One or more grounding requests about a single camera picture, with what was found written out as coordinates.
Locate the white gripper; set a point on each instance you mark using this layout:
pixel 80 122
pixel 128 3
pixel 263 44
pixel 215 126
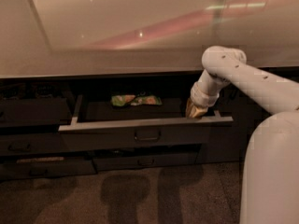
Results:
pixel 202 97

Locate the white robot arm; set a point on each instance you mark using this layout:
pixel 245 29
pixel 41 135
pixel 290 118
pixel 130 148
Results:
pixel 270 183

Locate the green snack bag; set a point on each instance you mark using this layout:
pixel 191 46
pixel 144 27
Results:
pixel 133 100

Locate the dark snack packets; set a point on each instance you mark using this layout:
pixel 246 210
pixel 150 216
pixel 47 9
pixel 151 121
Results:
pixel 34 90

